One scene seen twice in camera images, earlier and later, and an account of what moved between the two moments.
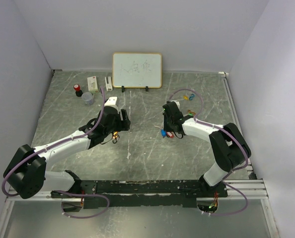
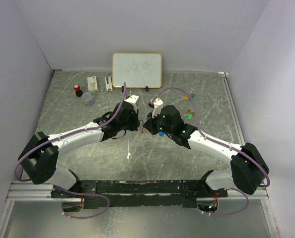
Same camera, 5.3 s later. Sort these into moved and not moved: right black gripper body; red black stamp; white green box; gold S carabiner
Moved: right black gripper body
Not moved: gold S carabiner; white green box; red black stamp
